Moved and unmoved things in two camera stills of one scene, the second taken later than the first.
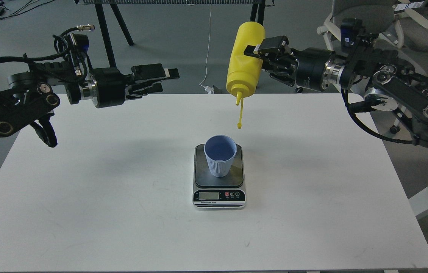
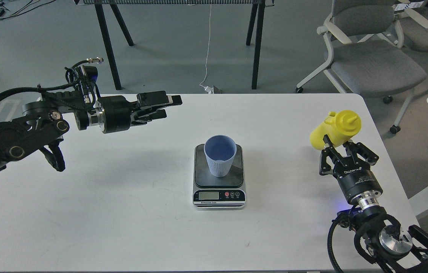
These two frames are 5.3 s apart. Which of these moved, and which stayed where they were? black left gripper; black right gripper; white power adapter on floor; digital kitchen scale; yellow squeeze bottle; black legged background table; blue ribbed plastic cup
Moved: black right gripper; yellow squeeze bottle; black left gripper
Stayed: digital kitchen scale; white power adapter on floor; blue ribbed plastic cup; black legged background table
